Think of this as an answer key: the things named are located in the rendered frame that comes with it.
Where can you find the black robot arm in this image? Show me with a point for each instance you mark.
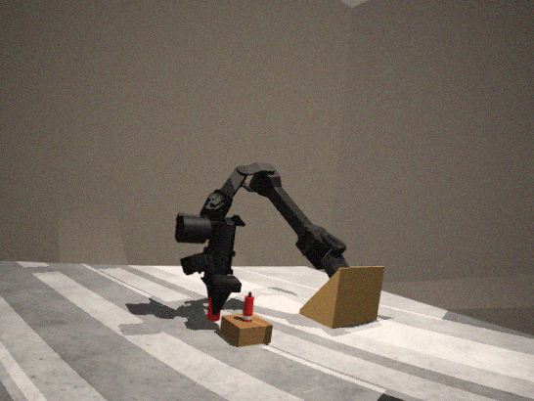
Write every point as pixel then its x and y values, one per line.
pixel 314 241

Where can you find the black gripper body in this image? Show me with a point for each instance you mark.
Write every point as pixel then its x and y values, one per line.
pixel 222 278

